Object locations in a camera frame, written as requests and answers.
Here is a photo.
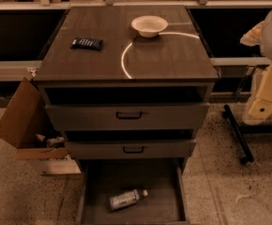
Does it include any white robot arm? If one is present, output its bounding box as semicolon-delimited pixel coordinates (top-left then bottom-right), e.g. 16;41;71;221
240;9;272;125

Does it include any clear plastic water bottle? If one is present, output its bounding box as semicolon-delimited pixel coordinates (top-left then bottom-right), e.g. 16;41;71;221
109;189;148;211

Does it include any open bottom drawer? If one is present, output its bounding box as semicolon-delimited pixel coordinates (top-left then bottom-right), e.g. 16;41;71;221
77;158;189;225

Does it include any dark snack bar packet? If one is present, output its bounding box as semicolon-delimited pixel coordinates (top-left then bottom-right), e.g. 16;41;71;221
71;37;103;51

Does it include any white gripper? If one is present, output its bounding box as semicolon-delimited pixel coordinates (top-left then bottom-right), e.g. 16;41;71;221
240;22;272;126

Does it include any black wheeled stand leg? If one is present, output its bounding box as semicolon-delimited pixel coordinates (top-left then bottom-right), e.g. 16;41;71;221
222;105;254;165

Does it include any top grey drawer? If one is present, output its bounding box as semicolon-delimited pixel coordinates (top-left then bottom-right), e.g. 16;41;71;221
45;102;209;131

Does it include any open cardboard box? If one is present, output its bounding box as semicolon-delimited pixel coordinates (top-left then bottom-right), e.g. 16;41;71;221
0;78;81;175

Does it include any middle grey drawer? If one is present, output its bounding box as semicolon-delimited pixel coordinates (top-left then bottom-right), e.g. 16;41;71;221
65;140;196;159

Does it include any dark wooden drawer cabinet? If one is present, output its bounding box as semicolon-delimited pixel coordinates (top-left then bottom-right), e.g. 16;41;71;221
32;5;220;173

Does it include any grey drawer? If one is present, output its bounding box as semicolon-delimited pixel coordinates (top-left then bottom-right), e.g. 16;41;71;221
45;102;209;131
65;140;196;159

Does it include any white bowl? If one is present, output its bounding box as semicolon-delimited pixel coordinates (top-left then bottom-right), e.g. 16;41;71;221
131;16;168;38

